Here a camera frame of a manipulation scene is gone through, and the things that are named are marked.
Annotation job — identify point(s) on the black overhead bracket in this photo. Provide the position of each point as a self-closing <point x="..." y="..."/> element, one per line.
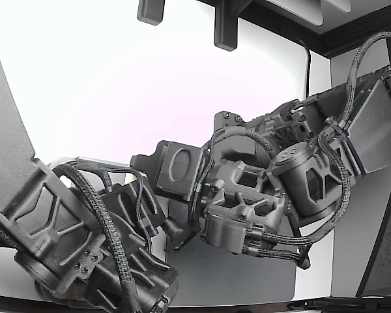
<point x="226" y="26"/>

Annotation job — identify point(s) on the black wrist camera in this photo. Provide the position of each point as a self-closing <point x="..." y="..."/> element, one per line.
<point x="177" y="233"/>

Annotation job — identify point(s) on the light gray panel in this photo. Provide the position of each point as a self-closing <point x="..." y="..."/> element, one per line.
<point x="296" y="9"/>
<point x="340" y="5"/>

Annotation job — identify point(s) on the gray rectangular mat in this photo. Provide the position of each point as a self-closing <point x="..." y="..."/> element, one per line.
<point x="231" y="280"/>

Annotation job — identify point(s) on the dark gray overhead bracket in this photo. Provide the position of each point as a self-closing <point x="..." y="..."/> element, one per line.
<point x="150" y="11"/>

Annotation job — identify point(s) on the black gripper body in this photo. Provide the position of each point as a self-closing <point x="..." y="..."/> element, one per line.
<point x="179" y="166"/>

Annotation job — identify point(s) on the black frame beam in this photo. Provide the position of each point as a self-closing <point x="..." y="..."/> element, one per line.
<point x="329" y="39"/>

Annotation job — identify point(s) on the black six-joint robot arm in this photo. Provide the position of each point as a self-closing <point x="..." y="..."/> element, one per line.
<point x="52" y="212"/>

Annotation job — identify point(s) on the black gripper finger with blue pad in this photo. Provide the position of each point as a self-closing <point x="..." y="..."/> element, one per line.
<point x="143" y="162"/>

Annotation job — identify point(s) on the gray fixture tray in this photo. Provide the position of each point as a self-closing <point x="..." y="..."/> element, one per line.
<point x="101" y="162"/>

